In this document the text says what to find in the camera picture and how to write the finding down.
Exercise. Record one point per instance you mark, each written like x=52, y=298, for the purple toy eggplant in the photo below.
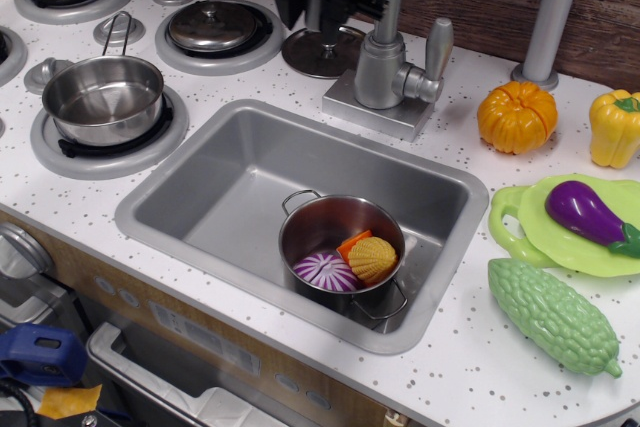
x=578, y=208

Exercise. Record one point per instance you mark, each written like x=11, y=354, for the orange toy carrot piece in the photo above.
x=347, y=245

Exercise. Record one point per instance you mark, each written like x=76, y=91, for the purple white toy onion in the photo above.
x=327, y=271

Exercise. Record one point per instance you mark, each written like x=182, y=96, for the dark steel lid on counter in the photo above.
x=308, y=53

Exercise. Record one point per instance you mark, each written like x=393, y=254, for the yellow tape piece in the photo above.
x=62, y=402

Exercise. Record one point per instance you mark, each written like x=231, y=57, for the front stove burner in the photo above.
x=44, y=138

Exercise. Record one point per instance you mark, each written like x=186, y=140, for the grey support pole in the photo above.
x=538, y=66

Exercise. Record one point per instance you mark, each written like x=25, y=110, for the yellow toy shell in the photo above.
x=372, y=259

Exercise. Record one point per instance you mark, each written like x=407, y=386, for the blue clamp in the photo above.
x=39, y=355

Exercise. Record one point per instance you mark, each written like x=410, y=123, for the toy oven door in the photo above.
x=172, y=387

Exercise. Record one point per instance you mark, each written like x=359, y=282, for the silver toy faucet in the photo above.
x=385, y=92

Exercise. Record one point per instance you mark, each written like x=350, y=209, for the steel pot with handles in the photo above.
x=321, y=225

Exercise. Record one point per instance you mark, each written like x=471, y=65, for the grey oven knob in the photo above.
x=22, y=256

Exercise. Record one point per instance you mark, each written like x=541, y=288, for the grey sink basin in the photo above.
x=257, y=189

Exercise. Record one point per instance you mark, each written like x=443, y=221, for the green toy bitter gourd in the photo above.
x=559, y=320

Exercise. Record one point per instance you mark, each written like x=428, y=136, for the grey stove knob front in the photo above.
x=36, y=79

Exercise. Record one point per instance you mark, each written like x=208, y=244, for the orange toy pumpkin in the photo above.
x=517, y=117

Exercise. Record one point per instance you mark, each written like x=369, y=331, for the middle stove burner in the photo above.
x=262, y=47

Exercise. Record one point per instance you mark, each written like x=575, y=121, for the yellow toy bell pepper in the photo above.
x=614, y=120

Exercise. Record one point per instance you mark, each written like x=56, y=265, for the far left stove burner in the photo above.
x=13, y=55

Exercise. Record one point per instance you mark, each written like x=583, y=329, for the steel pot lid on burner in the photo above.
x=212, y=26

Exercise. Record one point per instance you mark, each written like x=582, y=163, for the grey stove knob middle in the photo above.
x=119, y=29

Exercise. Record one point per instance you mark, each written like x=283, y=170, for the steel saucepan with handle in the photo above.
x=105, y=100

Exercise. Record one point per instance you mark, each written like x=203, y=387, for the light green toy plate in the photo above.
x=520, y=224

